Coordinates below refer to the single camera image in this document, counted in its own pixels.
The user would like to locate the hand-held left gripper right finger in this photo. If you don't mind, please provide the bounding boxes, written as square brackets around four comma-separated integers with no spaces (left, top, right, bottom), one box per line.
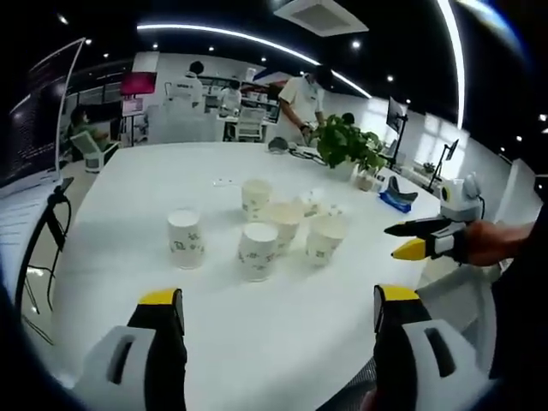
[372,283,491,411]

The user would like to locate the person's dark clothing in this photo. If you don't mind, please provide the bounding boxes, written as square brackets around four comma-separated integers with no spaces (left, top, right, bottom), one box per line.
[490,220,548,380]

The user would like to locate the white office chair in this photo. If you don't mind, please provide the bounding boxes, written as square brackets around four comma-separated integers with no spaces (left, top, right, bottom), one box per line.
[69,129,122,174]

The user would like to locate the crumpled clear plastic wrap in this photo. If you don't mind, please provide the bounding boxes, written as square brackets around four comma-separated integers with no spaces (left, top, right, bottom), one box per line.
[298,188,346,218]

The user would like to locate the blue tissue pack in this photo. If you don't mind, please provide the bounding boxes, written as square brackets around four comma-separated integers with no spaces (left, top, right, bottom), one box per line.
[378,176,419,213]

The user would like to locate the black cable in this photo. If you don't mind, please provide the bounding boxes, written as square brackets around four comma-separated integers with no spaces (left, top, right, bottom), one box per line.
[17,191,74,316]

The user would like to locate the person's right hand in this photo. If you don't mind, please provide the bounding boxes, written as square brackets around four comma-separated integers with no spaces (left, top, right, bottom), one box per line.
[461,219,537,269]

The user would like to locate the large computer monitor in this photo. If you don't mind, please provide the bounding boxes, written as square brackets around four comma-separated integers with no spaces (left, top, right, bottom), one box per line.
[0,37,87,199]

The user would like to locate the pink wall screen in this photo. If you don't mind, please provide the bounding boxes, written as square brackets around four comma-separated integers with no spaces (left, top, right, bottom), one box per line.
[120,71,157,97]

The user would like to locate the black round headset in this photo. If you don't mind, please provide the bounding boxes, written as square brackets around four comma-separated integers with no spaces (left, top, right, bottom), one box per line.
[266,136,293,154]

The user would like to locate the black monitor on stand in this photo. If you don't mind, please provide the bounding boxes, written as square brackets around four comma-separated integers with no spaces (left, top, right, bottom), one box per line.
[386,95,409,169]

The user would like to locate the white table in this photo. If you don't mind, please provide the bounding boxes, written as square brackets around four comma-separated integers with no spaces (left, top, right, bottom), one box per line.
[54,140,451,411]

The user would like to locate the green potted plant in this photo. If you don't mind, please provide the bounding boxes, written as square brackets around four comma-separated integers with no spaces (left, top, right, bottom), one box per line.
[315,114,389,182]

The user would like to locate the white printed paper cup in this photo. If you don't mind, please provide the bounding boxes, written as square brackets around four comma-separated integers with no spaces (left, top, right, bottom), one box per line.
[241,178,274,223]
[305,213,348,269]
[269,200,306,259]
[167,208,207,271]
[236,222,280,283]

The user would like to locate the ceiling air vent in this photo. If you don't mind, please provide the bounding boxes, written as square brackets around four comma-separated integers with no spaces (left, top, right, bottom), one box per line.
[272,0,370,37]

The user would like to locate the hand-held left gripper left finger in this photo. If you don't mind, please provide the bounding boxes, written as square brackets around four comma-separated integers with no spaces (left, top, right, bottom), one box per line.
[70,287,188,411]

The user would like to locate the small clear jar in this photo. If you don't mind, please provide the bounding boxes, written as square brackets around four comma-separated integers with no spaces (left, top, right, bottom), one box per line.
[354,168,378,193]

